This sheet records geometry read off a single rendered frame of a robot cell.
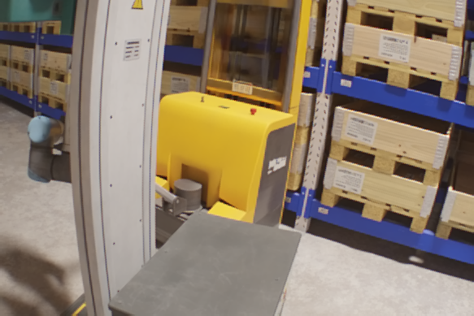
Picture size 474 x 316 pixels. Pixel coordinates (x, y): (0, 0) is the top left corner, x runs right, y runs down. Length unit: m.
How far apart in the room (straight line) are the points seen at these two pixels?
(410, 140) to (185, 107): 1.43
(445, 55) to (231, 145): 1.42
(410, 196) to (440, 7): 1.23
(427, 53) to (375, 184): 0.93
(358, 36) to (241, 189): 1.19
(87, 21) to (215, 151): 1.72
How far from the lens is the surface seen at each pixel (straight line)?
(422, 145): 2.57
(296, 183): 2.92
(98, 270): 1.01
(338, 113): 2.68
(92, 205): 0.91
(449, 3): 2.56
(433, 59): 2.54
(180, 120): 2.60
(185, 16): 3.32
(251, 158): 2.31
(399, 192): 2.68
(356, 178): 2.73
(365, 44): 2.63
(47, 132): 1.35
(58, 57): 4.87
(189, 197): 2.46
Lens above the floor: 1.43
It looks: 15 degrees down
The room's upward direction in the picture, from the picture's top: 7 degrees clockwise
